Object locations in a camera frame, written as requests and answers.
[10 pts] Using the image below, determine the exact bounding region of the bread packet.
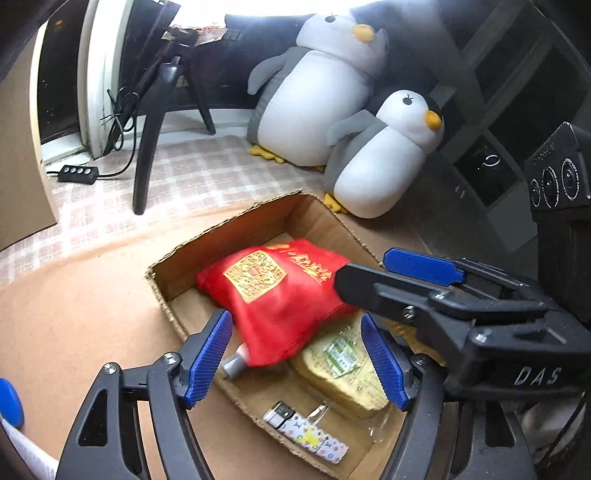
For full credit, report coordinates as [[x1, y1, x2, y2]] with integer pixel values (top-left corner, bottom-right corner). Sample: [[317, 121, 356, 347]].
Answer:
[[291, 314, 402, 418]]

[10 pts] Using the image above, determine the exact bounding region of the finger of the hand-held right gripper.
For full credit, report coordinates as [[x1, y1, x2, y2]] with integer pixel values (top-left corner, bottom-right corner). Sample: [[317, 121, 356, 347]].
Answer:
[[335, 263, 476, 342], [384, 248, 546, 302]]

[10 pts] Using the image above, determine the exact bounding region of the patterned lighter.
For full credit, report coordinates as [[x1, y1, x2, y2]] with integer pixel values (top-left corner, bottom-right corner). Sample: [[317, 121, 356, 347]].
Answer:
[[263, 401, 349, 464]]

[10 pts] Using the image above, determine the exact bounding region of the black light cable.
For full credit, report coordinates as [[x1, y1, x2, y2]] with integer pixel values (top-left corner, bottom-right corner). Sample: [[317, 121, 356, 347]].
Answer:
[[46, 88, 141, 178]]

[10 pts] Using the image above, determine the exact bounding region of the red printed cloth bag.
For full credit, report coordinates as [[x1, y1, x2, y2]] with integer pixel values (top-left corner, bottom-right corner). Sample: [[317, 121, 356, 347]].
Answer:
[[196, 239, 361, 367]]

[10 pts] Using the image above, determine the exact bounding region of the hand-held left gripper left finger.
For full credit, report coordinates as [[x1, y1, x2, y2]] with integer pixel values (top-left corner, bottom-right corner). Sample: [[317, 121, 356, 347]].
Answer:
[[55, 309, 234, 480]]

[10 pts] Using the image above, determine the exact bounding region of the checked bed sheet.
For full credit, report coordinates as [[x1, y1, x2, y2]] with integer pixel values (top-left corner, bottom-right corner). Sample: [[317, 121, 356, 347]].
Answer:
[[0, 108, 352, 278]]

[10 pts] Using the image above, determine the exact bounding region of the large penguin plush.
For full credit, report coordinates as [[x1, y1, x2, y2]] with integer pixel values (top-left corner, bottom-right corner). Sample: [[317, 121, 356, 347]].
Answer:
[[247, 9, 389, 172]]

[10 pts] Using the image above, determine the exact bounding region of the cardboard box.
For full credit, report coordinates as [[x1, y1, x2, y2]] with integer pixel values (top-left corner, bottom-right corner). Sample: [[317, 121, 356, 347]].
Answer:
[[147, 188, 444, 480]]

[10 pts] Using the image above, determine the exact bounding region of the small penguin plush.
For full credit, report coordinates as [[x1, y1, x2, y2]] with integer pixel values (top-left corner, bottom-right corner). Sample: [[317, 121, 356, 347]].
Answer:
[[323, 89, 445, 219]]

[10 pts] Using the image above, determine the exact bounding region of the white window frame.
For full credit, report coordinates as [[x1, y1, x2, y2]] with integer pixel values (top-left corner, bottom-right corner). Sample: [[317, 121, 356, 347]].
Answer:
[[76, 0, 134, 160]]

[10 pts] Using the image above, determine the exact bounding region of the white bottle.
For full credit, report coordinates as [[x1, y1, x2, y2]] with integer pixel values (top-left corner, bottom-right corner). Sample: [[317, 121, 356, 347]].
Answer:
[[0, 415, 61, 480]]

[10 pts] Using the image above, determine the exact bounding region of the blue round lid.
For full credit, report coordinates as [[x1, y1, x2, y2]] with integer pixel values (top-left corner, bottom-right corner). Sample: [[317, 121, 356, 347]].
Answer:
[[0, 378, 25, 428]]

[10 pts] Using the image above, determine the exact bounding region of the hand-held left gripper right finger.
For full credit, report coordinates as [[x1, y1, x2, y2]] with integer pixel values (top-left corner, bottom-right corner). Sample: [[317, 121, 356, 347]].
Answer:
[[360, 314, 539, 480]]

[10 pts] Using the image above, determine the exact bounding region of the light wooden board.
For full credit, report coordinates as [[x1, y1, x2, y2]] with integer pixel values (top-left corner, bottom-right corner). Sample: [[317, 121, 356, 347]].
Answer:
[[0, 23, 58, 252]]

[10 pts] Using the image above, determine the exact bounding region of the small cosmetic tube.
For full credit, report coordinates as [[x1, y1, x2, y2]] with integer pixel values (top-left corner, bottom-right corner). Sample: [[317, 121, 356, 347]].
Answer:
[[221, 344, 252, 379]]

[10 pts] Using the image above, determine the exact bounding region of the black light controller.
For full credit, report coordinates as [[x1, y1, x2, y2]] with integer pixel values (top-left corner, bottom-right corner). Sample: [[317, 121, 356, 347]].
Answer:
[[58, 165, 99, 184]]

